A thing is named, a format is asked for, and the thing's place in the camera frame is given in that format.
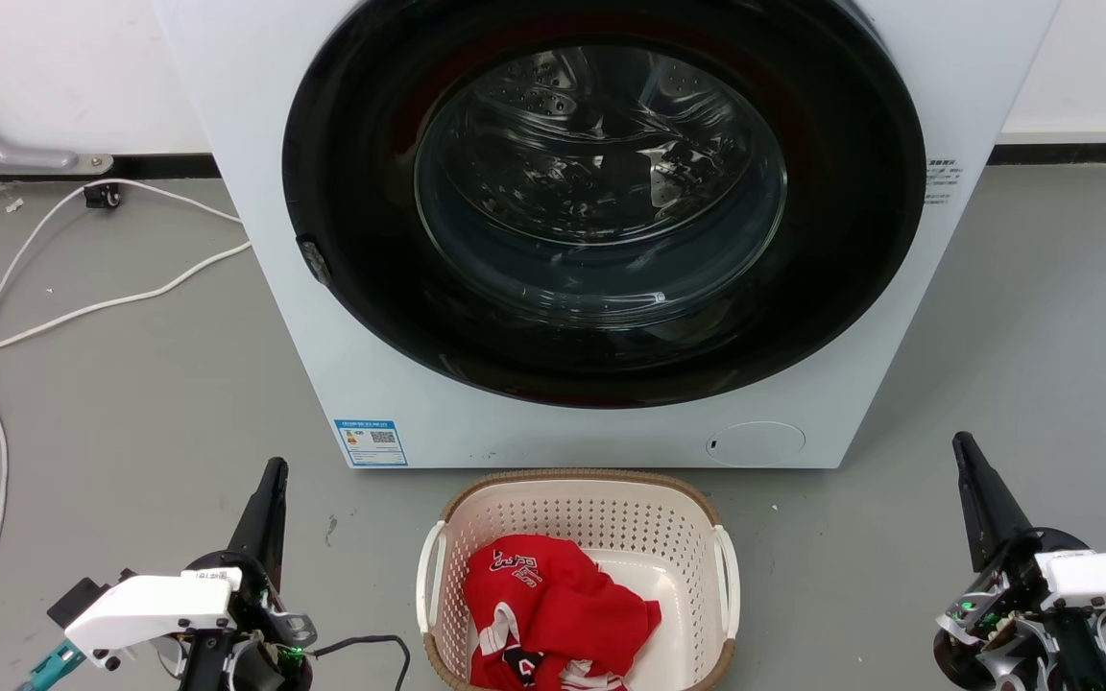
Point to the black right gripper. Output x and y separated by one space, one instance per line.
1009 614

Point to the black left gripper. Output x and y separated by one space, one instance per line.
255 614

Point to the beige perforated laundry basket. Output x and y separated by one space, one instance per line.
572 509

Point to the blue energy label sticker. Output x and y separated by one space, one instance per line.
371 442

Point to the round white filter cover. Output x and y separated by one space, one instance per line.
756 443

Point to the black round washer door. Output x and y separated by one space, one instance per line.
841 240

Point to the red printed shirt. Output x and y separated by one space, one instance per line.
553 605

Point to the small black floor caster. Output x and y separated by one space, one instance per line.
102 196

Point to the white front-load washing machine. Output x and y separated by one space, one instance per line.
255 144

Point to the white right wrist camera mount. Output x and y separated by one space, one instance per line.
1105 576

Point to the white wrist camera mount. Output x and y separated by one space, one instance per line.
150 609
1105 576

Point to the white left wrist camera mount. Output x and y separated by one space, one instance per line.
150 609

